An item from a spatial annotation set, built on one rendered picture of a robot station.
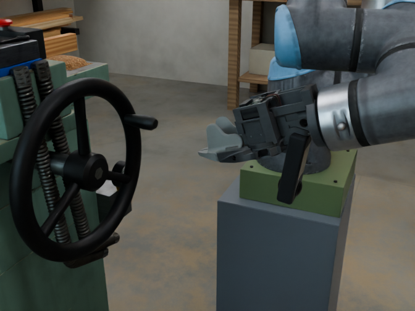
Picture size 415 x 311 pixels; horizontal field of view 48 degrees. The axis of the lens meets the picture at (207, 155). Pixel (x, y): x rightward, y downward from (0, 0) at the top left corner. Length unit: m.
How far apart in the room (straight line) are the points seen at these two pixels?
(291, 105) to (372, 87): 0.11
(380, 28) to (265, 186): 0.58
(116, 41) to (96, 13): 0.32
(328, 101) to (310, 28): 0.12
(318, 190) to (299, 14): 0.53
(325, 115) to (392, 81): 0.09
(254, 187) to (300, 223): 0.14
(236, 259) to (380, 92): 0.75
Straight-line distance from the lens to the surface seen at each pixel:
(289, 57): 0.70
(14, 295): 0.99
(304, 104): 0.65
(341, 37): 0.69
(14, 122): 0.75
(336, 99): 0.63
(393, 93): 0.61
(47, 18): 3.93
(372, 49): 0.69
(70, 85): 0.69
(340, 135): 0.63
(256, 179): 1.15
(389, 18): 0.70
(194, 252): 1.93
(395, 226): 2.26
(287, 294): 1.26
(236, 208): 1.17
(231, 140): 0.70
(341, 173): 1.18
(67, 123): 0.83
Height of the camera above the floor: 1.13
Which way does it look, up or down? 24 degrees down
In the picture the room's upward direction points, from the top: straight up
